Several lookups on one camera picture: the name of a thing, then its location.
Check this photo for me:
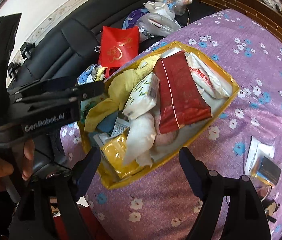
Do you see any blue fluffy cloth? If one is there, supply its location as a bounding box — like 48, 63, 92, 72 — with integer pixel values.
97, 115, 117, 133

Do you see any white sachet packet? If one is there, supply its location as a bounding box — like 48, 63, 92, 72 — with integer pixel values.
244, 136, 275, 176

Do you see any yellow shallow box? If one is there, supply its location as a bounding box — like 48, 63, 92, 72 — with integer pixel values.
80, 41, 239, 190

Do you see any person's left hand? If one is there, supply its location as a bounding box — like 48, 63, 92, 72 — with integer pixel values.
0, 139, 35, 192

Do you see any red velvet pouch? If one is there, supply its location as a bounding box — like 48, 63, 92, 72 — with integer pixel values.
154, 51, 212, 133

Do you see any white lemon-print tissue pack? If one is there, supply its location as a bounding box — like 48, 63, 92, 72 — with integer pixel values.
123, 72, 160, 121

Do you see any yellow towel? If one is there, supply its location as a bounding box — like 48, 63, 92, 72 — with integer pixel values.
84, 54, 161, 133

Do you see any white printed packet in box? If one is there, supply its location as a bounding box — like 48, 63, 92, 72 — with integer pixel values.
185, 52, 230, 99

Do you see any red gift bag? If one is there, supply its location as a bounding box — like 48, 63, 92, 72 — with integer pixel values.
99, 26, 140, 68

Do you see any grey white packet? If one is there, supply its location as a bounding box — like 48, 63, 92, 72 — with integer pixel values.
93, 118, 130, 147

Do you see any clear plastic bag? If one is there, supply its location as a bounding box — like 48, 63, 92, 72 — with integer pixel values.
123, 0, 192, 42

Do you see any round metal disc gadget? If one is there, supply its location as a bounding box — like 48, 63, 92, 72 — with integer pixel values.
255, 180, 280, 224

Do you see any teal tissue pack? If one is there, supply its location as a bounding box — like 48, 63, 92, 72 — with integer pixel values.
80, 97, 98, 124

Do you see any pink fluffy puff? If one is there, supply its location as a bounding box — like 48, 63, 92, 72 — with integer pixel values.
153, 127, 179, 148

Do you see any beige sock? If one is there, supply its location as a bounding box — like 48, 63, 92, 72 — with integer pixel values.
123, 112, 156, 167

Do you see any black sofa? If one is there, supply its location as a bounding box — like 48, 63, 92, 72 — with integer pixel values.
9, 0, 153, 89

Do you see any yellow foil packet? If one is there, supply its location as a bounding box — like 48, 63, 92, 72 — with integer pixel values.
101, 132, 144, 180

